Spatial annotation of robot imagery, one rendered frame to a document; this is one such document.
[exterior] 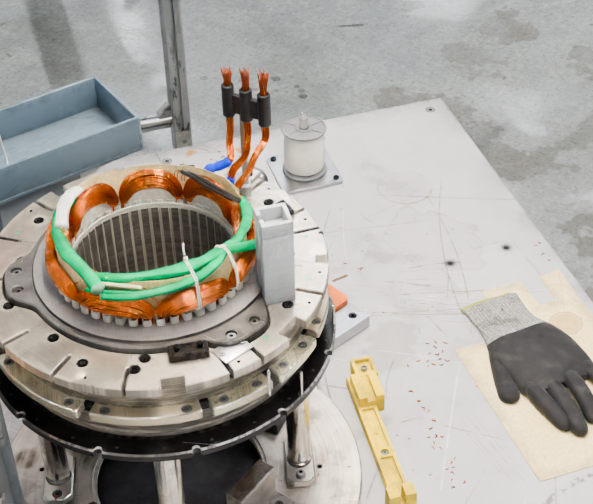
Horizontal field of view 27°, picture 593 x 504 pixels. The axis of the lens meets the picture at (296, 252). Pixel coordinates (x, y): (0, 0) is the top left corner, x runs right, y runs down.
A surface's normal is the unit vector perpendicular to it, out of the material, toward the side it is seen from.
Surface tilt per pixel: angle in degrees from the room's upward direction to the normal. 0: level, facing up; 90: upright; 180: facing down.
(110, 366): 0
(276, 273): 90
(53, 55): 0
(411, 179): 0
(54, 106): 90
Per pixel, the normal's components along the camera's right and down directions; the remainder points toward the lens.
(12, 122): 0.56, 0.52
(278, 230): 0.28, 0.61
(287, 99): -0.02, -0.77
